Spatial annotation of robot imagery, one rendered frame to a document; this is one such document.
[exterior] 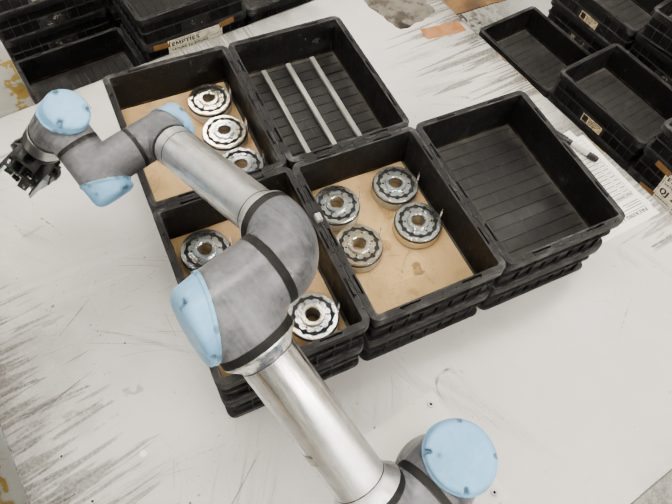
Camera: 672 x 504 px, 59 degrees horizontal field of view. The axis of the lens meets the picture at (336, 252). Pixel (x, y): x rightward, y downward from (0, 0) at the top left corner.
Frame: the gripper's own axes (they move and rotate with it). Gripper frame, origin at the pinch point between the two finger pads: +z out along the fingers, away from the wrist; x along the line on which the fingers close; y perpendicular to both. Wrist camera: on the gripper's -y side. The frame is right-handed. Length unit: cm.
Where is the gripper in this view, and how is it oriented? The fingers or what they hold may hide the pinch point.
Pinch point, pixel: (27, 173)
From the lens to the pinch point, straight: 139.7
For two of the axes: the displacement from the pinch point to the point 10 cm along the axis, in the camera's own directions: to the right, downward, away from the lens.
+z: -6.1, 2.5, 7.5
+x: 7.0, 6.2, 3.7
